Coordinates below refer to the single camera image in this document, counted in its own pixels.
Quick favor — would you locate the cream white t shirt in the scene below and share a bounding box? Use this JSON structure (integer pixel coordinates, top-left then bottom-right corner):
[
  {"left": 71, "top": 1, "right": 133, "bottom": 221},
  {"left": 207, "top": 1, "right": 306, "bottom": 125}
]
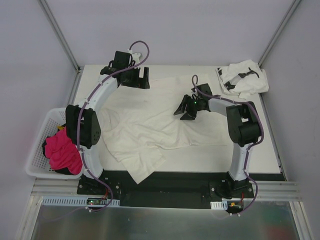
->
[{"left": 98, "top": 75, "right": 230, "bottom": 183}]

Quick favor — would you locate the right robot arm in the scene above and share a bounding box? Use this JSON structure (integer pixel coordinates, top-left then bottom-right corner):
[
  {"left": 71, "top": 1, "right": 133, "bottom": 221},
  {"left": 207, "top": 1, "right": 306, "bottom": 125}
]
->
[{"left": 173, "top": 83, "right": 264, "bottom": 199}]

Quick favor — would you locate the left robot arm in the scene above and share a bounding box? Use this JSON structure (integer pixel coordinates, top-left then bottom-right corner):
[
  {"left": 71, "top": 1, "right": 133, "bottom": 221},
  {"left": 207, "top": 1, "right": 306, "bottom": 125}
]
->
[{"left": 65, "top": 49, "right": 150, "bottom": 195}]

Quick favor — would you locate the white black printed t shirt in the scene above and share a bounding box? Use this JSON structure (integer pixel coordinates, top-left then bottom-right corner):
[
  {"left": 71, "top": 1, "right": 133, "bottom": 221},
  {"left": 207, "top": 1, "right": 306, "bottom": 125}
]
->
[{"left": 215, "top": 59, "right": 269, "bottom": 99}]

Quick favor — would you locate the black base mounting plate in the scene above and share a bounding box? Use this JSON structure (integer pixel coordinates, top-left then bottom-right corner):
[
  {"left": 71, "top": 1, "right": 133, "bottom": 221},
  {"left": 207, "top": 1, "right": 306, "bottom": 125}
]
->
[{"left": 76, "top": 170, "right": 257, "bottom": 209}]

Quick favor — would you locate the pink red t shirt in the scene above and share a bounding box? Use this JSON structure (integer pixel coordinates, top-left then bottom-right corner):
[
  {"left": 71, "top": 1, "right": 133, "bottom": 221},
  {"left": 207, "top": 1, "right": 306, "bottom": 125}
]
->
[{"left": 44, "top": 129, "right": 85, "bottom": 176}]

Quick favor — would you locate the white plastic laundry basket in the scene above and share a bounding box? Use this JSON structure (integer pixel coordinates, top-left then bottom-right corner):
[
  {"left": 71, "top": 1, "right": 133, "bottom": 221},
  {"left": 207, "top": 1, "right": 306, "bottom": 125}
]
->
[{"left": 25, "top": 107, "right": 86, "bottom": 180}]

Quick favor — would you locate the right white cable duct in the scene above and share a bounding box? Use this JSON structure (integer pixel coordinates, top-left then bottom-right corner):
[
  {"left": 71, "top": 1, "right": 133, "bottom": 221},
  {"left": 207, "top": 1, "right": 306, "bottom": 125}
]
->
[{"left": 210, "top": 200, "right": 228, "bottom": 211}]

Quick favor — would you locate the white cable duct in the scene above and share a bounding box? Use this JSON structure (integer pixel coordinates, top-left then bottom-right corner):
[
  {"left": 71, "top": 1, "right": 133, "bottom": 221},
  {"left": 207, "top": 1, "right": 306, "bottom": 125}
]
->
[
  {"left": 210, "top": 200, "right": 228, "bottom": 211},
  {"left": 42, "top": 196, "right": 120, "bottom": 208}
]

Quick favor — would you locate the left aluminium frame post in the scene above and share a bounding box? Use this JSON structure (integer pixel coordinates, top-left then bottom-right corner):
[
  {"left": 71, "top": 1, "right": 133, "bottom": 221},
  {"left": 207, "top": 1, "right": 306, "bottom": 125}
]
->
[{"left": 37, "top": 0, "right": 81, "bottom": 74}]

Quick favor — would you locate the aluminium frame post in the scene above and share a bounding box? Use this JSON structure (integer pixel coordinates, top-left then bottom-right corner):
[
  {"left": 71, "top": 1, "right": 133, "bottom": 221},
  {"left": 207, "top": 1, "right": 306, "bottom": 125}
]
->
[
  {"left": 258, "top": 0, "right": 303, "bottom": 68},
  {"left": 37, "top": 0, "right": 81, "bottom": 74}
]

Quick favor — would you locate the right aluminium frame post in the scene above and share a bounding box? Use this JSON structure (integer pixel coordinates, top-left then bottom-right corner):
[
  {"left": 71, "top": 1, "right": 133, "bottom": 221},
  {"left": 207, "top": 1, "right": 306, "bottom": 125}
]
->
[{"left": 258, "top": 0, "right": 303, "bottom": 68}]

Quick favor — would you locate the left white cable duct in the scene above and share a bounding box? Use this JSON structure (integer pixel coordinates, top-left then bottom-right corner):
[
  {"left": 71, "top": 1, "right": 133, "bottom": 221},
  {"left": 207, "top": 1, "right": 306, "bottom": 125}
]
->
[{"left": 42, "top": 196, "right": 120, "bottom": 208}]

